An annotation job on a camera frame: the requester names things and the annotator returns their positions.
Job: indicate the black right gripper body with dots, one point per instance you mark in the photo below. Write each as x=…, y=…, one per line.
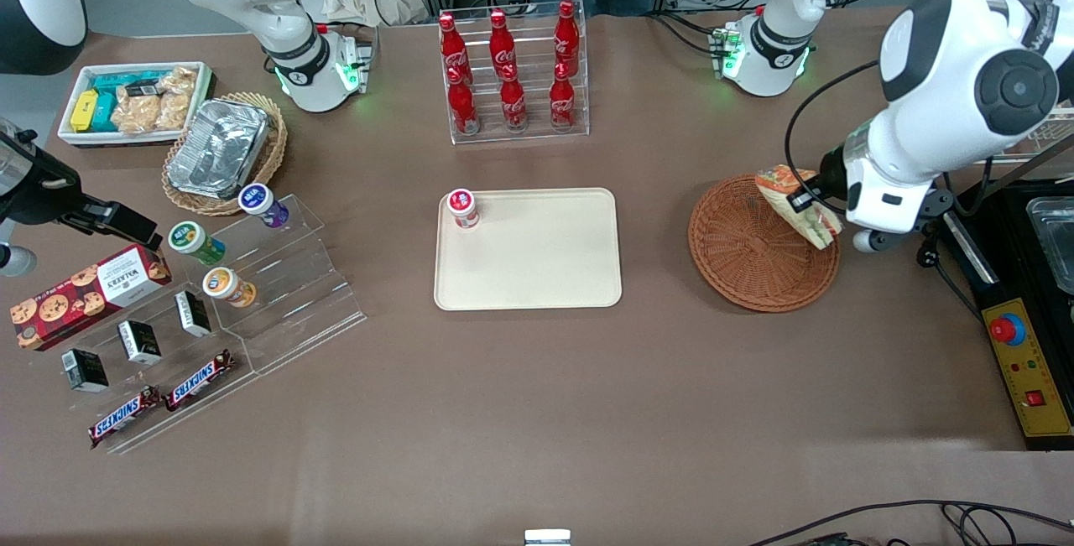
x=40, y=191

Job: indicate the yellow emergency stop box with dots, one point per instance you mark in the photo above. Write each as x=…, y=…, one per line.
x=1028, y=395

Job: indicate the clear acrylic tiered stand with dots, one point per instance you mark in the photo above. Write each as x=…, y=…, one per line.
x=294, y=278

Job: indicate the small black carton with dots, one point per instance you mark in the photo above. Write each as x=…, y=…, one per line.
x=138, y=342
x=84, y=370
x=193, y=314

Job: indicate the green yogurt bottle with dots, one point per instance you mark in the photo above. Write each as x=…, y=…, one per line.
x=191, y=240

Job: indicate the red emergency stop button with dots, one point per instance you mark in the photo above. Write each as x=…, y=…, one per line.
x=1007, y=329

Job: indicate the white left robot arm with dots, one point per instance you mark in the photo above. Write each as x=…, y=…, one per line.
x=965, y=85

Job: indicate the clear acrylic shelf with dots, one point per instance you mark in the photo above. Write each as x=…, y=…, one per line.
x=1040, y=131

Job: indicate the white plastic snack bin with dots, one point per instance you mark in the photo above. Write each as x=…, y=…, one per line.
x=126, y=141

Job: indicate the brown wicker basket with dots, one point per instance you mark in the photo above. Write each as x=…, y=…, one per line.
x=747, y=261

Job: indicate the red yogurt bottle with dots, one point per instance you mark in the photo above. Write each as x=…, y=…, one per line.
x=462, y=206

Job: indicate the metal pan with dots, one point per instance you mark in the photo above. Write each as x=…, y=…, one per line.
x=1053, y=244

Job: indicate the black appliance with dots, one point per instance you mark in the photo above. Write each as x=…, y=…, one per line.
x=998, y=227

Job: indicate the light wicker basket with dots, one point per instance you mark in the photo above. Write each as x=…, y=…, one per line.
x=273, y=143

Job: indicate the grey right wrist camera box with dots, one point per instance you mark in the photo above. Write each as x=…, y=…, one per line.
x=15, y=261

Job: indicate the beige plastic tray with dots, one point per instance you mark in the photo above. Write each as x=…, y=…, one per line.
x=537, y=261

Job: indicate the teal snack box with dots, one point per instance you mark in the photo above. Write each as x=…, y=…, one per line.
x=105, y=114
x=122, y=79

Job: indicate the red Coca-Cola bottle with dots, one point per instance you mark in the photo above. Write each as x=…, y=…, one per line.
x=453, y=47
x=463, y=106
x=513, y=101
x=562, y=97
x=567, y=38
x=502, y=43

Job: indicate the clear cookie packet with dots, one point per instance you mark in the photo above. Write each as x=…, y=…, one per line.
x=176, y=101
x=134, y=114

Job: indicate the purple yogurt bottle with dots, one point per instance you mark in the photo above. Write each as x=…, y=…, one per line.
x=262, y=202

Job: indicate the dark snack wrapper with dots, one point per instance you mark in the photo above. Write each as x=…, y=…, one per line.
x=141, y=89

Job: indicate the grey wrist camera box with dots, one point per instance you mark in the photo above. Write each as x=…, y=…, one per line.
x=15, y=261
x=866, y=241

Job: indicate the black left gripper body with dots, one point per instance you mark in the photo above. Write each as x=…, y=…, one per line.
x=831, y=171

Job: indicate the yellow snack box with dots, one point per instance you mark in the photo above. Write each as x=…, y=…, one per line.
x=84, y=111

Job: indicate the clear acrylic bottle rack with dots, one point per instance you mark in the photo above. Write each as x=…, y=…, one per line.
x=539, y=101

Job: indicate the triangle sandwich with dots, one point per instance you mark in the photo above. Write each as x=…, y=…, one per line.
x=776, y=185

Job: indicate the red Walkers shortbread box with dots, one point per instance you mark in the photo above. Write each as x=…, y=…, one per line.
x=84, y=294

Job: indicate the orange yogurt bottle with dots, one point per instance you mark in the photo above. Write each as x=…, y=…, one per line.
x=225, y=286

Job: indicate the aluminium foil tray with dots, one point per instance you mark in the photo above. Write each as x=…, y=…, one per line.
x=218, y=148

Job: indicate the Snickers chocolate bar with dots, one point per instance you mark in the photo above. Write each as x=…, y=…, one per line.
x=124, y=418
x=200, y=380

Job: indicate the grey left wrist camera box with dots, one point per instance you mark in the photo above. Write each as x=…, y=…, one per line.
x=866, y=241

